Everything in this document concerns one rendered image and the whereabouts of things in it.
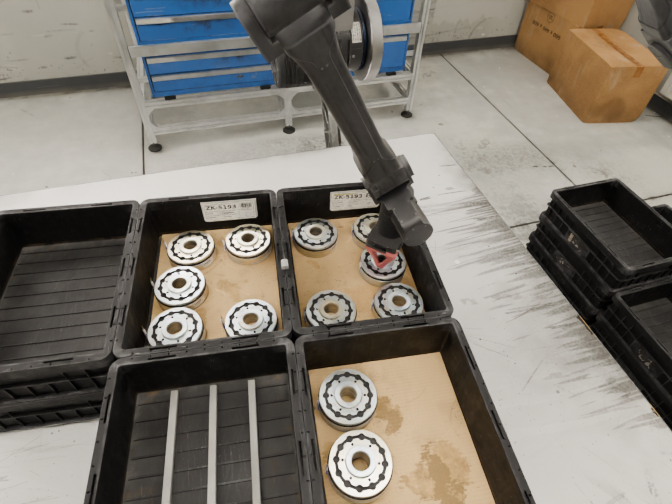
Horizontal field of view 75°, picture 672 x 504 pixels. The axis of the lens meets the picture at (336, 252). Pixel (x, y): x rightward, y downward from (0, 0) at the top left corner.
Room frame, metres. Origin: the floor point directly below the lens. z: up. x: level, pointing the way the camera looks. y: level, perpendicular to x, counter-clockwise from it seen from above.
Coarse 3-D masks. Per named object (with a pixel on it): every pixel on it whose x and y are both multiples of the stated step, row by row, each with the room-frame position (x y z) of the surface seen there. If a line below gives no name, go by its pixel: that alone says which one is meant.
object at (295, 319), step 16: (288, 192) 0.78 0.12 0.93; (288, 240) 0.63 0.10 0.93; (288, 256) 0.60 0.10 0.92; (288, 272) 0.54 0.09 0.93; (432, 272) 0.56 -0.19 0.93; (288, 288) 0.50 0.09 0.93; (448, 304) 0.49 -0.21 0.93; (368, 320) 0.44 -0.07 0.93; (384, 320) 0.44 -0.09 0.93; (400, 320) 0.44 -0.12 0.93; (416, 320) 0.45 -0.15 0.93
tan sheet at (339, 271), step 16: (288, 224) 0.78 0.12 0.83; (336, 224) 0.79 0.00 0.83; (352, 240) 0.73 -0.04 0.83; (304, 256) 0.67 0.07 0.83; (336, 256) 0.68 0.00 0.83; (352, 256) 0.68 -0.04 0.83; (304, 272) 0.63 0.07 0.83; (320, 272) 0.63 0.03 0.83; (336, 272) 0.63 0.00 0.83; (352, 272) 0.63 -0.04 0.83; (304, 288) 0.58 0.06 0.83; (320, 288) 0.58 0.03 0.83; (336, 288) 0.59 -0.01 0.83; (352, 288) 0.59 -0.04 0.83; (368, 288) 0.59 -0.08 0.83; (416, 288) 0.60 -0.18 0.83; (304, 304) 0.54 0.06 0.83; (368, 304) 0.55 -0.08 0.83
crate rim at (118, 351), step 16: (240, 192) 0.77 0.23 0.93; (256, 192) 0.77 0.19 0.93; (272, 192) 0.78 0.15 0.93; (144, 208) 0.70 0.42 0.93; (272, 208) 0.72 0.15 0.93; (128, 272) 0.52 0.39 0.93; (128, 288) 0.48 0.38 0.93; (128, 304) 0.45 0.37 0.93; (288, 304) 0.47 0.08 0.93; (288, 320) 0.43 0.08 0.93; (240, 336) 0.39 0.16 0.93; (256, 336) 0.40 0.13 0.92; (272, 336) 0.40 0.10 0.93; (288, 336) 0.40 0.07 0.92; (128, 352) 0.35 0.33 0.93; (144, 352) 0.35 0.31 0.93; (160, 352) 0.36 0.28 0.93
